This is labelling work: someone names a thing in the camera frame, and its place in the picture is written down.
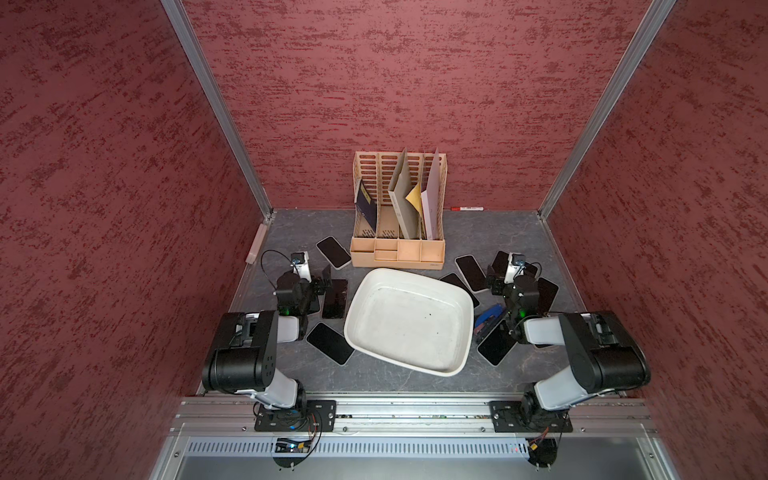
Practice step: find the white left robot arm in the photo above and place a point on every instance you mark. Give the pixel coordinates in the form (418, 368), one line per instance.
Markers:
(242, 358)

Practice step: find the white plastic storage tray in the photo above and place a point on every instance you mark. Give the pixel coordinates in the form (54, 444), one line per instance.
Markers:
(412, 321)

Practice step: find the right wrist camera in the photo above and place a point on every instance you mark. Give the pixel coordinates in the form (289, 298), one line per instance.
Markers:
(516, 265)

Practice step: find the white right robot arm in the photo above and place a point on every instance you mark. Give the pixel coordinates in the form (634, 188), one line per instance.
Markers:
(602, 356)

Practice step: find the aluminium front rail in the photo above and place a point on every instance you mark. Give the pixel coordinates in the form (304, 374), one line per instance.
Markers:
(406, 426)

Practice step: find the beige block at wall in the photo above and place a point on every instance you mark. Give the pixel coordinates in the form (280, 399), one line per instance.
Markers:
(257, 244)

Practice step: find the aluminium left corner post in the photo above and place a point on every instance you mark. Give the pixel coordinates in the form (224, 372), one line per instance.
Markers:
(192, 48)

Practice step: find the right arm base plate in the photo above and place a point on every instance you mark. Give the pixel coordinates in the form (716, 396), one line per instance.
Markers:
(507, 417)

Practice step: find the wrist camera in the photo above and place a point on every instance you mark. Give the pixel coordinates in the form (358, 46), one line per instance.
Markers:
(300, 263)
(516, 265)

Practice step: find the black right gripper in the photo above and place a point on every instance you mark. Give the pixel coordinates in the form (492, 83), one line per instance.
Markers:
(496, 289)

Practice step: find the dark blue booklet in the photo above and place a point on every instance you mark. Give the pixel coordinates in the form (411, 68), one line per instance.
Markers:
(366, 205)

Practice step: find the dark phone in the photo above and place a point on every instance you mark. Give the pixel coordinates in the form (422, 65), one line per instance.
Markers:
(500, 263)

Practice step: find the aluminium right corner post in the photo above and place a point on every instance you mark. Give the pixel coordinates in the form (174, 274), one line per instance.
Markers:
(646, 32)

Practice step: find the yellow paper sheet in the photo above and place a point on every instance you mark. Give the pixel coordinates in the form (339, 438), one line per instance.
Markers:
(414, 199)

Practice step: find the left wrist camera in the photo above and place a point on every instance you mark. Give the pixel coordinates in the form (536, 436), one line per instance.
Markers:
(300, 263)

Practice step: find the grey cardboard folder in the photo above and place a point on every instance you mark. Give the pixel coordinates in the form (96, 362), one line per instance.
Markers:
(399, 187)

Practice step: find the beige plastic file organizer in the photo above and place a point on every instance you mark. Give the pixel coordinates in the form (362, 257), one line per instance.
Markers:
(386, 247)

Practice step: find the aluminium corner post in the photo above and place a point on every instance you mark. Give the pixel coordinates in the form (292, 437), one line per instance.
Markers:
(192, 48)
(646, 32)

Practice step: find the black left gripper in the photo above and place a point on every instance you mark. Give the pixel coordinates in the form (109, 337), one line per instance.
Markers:
(318, 287)

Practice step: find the pink grey folder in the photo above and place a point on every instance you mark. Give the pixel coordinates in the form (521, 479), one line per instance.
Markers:
(430, 196)

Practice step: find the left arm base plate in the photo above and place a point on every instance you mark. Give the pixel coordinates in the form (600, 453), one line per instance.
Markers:
(308, 416)

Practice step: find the large pink case phone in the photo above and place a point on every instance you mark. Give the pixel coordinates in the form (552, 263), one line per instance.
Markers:
(498, 343)

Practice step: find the white case phone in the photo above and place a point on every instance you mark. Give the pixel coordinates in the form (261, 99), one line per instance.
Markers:
(472, 273)
(532, 269)
(334, 252)

